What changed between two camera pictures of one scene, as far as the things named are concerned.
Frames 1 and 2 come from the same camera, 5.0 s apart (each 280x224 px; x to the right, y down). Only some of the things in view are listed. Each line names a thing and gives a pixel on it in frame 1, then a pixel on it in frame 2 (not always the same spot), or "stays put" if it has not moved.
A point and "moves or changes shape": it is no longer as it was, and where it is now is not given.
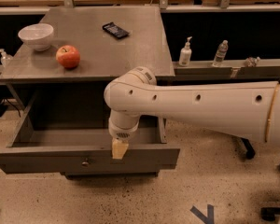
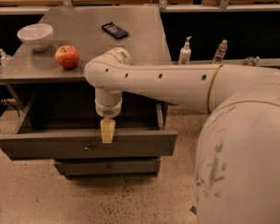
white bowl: x=39 y=35 stays put
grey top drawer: x=81 y=151 moves or changes shape
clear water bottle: x=221 y=51 stays put
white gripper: x=122 y=133 -> x=108 y=111
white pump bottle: x=186 y=53 stays put
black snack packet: x=115 y=31 stays put
